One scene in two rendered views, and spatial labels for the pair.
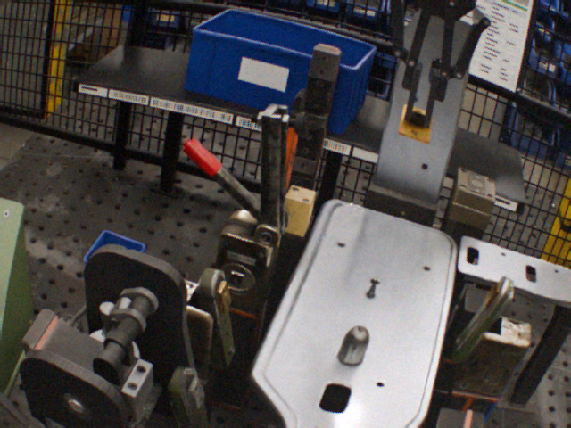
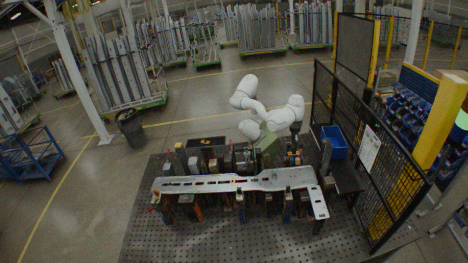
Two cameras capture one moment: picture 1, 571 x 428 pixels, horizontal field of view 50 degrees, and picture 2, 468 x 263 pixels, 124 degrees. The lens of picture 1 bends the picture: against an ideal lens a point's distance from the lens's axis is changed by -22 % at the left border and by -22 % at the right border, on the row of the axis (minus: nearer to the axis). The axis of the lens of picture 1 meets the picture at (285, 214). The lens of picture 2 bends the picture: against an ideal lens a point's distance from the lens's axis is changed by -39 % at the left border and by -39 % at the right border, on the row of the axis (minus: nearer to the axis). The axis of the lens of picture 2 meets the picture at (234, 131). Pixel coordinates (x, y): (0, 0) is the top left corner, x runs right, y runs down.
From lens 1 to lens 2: 136 cm
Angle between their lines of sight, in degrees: 70
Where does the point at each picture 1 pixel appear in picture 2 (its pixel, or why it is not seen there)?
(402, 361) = (277, 184)
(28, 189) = (305, 139)
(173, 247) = (314, 164)
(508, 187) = (342, 189)
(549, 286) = (316, 206)
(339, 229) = (303, 168)
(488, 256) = (316, 191)
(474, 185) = (328, 179)
